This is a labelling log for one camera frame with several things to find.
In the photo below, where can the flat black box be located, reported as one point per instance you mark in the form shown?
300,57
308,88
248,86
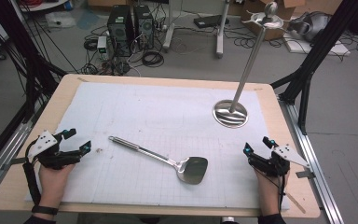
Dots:
209,21

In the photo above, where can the person's left hand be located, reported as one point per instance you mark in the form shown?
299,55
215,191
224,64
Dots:
54,183

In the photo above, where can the cardboard box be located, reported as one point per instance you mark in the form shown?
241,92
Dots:
258,26

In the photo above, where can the black wristband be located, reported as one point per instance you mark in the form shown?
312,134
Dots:
45,210

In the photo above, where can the white grid mat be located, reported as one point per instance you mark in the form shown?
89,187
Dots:
155,124

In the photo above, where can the small white power supply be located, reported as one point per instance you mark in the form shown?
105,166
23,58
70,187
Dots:
102,46

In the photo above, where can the steel utensil stand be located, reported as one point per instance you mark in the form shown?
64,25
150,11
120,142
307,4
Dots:
230,113

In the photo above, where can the white flat board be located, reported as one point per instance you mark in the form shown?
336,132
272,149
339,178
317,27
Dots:
317,48

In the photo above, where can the aluminium rail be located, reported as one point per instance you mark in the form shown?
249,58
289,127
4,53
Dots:
313,168
3,155

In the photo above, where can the stainless steel spatula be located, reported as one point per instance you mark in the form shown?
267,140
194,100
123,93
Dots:
191,169

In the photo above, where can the black metal frame post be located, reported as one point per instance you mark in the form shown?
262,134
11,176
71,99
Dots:
310,59
18,40

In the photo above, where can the person's right hand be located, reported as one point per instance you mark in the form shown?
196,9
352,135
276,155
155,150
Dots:
270,193

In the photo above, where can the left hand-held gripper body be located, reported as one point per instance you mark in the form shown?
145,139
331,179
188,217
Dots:
43,142

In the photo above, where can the grey metal bracket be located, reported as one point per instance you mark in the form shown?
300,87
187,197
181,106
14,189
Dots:
306,174
14,162

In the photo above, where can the white stand leg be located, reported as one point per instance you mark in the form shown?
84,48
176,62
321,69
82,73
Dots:
221,34
169,28

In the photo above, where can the black computer tower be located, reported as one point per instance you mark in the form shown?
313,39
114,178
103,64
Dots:
143,26
119,29

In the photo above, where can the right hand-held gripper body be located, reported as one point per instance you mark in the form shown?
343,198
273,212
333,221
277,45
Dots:
287,155

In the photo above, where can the grey headset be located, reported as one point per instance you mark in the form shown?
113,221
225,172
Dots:
312,25

